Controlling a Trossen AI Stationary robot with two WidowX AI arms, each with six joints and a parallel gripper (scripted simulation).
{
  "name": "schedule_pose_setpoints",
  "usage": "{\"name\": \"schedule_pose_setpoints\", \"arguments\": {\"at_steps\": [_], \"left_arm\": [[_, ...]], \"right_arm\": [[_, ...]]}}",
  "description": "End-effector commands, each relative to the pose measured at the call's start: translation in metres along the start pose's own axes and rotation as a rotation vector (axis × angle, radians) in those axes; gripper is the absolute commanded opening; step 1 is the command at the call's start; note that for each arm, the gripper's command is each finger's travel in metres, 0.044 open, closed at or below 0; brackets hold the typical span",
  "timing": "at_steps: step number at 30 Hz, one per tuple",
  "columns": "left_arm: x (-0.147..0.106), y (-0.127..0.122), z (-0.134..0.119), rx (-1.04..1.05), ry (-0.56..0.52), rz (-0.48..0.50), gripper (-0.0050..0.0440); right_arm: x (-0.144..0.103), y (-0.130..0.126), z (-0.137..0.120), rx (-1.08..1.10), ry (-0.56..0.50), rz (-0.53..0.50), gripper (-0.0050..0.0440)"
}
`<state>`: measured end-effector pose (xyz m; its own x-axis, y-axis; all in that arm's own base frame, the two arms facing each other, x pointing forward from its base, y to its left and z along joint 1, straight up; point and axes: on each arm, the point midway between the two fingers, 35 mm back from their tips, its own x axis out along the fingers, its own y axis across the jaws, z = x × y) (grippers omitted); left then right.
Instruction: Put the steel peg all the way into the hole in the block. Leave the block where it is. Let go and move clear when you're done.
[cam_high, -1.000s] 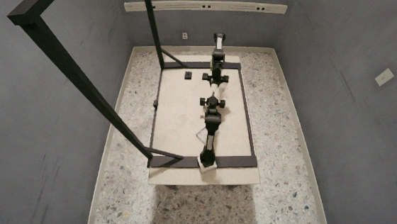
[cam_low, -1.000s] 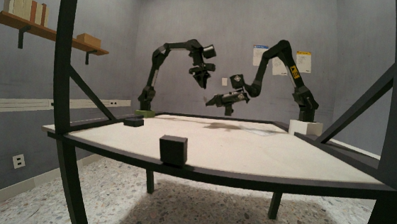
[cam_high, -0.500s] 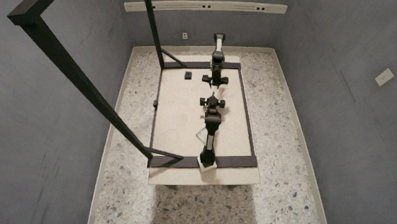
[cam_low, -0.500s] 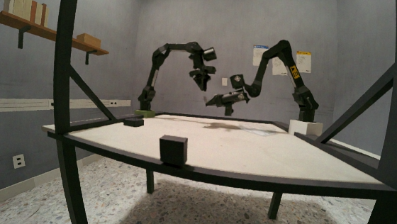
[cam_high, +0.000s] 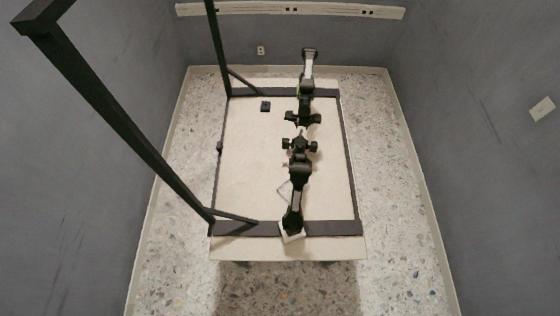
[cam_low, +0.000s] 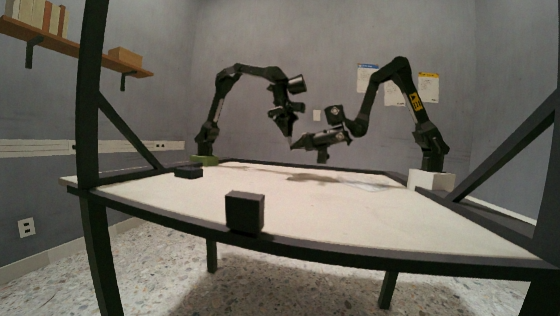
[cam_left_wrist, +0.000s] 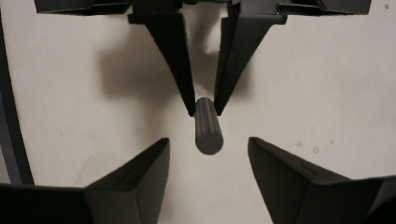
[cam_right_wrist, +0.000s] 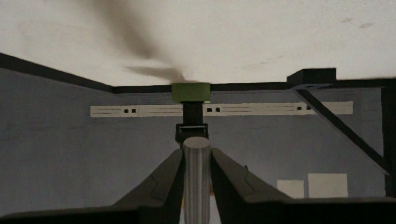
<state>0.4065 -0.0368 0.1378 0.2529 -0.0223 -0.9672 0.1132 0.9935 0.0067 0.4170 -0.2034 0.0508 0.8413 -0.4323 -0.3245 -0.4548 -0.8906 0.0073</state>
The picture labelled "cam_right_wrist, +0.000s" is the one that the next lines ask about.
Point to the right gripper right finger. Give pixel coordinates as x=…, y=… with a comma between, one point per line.
x=243, y=198

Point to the grey metal peg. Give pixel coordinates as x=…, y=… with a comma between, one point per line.
x=197, y=180

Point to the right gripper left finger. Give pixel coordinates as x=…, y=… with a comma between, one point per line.
x=156, y=200

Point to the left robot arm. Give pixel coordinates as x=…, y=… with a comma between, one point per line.
x=192, y=116

